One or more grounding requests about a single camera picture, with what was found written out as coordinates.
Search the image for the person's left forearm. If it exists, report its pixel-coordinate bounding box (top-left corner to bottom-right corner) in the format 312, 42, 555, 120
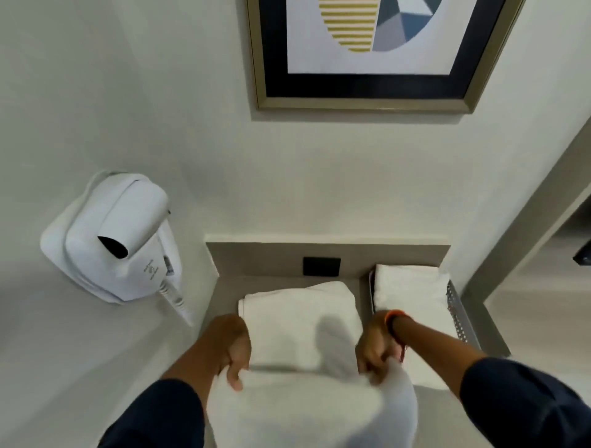
98, 344, 222, 448

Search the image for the white wall-mounted hair dryer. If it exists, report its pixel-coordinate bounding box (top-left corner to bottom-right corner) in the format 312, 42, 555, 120
40, 171, 183, 304

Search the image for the person's right forearm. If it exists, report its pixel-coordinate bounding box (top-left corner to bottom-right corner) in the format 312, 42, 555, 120
392, 316, 591, 448

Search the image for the person's left hand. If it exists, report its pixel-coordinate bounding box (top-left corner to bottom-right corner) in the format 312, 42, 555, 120
200, 314, 252, 392

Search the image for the black wall outlet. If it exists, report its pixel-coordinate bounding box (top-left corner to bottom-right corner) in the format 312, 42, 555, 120
303, 257, 341, 278

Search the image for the small folded white towel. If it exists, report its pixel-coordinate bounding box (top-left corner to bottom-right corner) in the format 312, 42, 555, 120
373, 264, 462, 391

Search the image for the orange wristband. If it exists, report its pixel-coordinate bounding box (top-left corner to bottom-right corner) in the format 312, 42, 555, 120
385, 310, 412, 363

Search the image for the gold framed abstract picture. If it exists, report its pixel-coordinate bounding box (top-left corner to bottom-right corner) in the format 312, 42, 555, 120
246, 0, 526, 114

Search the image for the large white towel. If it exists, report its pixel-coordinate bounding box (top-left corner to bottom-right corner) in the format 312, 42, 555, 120
206, 358, 418, 448

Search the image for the white hair dryer cord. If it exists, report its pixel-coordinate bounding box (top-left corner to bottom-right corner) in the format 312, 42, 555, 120
159, 282, 195, 327

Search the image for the perforated metal tray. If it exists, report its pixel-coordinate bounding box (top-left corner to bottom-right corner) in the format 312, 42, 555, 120
368, 270, 482, 351

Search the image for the person's right hand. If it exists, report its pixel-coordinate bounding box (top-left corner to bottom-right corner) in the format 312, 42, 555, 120
355, 310, 400, 386

